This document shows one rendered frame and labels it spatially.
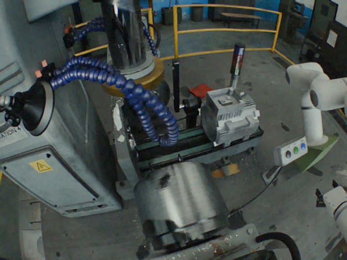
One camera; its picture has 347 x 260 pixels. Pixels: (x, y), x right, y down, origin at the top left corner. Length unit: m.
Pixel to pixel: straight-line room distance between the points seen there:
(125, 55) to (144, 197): 0.35
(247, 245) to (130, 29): 0.54
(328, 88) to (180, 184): 0.54
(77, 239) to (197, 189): 0.63
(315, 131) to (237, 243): 0.74
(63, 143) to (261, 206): 0.81
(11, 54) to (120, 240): 0.74
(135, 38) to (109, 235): 0.74
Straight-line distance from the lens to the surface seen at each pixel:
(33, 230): 1.61
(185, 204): 0.43
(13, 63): 0.32
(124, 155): 0.53
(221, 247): 0.43
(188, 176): 0.46
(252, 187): 0.90
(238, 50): 0.99
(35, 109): 0.22
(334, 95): 0.64
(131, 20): 0.41
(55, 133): 0.40
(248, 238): 0.45
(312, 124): 1.01
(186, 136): 0.83
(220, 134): 0.70
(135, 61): 0.44
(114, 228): 0.83
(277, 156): 0.72
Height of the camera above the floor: 1.58
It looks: 50 degrees down
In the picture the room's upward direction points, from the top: 2 degrees counter-clockwise
